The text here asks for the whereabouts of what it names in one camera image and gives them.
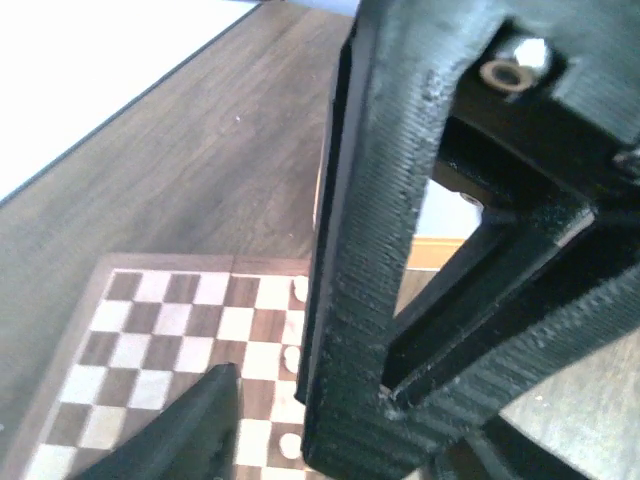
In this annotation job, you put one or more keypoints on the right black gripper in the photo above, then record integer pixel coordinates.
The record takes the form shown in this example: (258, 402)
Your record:
(547, 104)

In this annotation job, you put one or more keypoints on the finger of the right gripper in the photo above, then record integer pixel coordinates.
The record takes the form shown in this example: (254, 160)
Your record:
(407, 369)

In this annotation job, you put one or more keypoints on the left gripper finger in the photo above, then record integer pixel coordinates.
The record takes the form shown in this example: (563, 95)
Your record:
(193, 439)

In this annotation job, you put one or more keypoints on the light pawn on board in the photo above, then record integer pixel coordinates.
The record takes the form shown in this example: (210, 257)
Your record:
(290, 446)
(291, 355)
(300, 288)

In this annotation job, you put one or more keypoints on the cream tin with light pieces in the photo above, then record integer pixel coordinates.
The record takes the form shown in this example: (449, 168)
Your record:
(446, 220)

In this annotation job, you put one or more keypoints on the wooden chessboard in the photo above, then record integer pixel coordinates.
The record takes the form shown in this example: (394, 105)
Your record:
(146, 329)

